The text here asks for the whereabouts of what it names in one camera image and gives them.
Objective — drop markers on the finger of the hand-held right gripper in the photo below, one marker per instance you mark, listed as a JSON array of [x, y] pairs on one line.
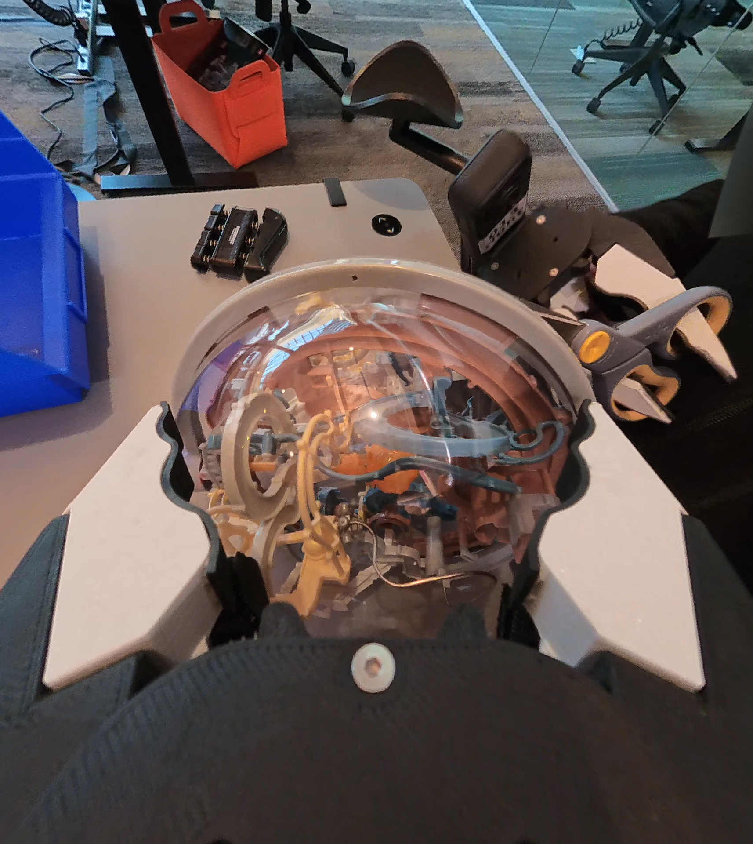
[[643, 403], [646, 273]]

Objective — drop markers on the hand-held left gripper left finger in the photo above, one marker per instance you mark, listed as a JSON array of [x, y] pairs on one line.
[[126, 567]]

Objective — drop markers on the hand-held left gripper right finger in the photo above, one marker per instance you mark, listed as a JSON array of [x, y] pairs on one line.
[[620, 567]]

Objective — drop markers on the grey and yellow scissors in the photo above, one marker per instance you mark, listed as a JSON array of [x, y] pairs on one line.
[[640, 333]]

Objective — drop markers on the clear maze ball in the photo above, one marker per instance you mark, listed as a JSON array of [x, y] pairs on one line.
[[376, 277]]

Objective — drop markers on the person's black jacket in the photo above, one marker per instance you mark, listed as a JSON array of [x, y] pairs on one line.
[[732, 428]]

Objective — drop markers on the round black table grommet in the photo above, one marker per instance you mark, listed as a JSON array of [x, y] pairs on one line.
[[387, 224]]

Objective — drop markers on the black office chair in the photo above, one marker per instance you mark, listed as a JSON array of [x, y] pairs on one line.
[[653, 59]]

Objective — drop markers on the black table tab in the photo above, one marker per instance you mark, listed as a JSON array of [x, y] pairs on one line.
[[335, 191]]

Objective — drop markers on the blue plastic bin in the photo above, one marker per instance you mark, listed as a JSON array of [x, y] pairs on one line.
[[14, 297]]

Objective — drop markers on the black office chair base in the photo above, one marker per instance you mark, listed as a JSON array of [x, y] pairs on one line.
[[297, 39]]

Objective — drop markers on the orange bag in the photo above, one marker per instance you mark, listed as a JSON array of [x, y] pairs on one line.
[[231, 125]]

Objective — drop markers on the white power strip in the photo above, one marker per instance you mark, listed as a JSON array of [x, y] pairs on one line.
[[88, 39]]

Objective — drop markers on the black metal post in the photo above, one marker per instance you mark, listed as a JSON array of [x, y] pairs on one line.
[[152, 99]]

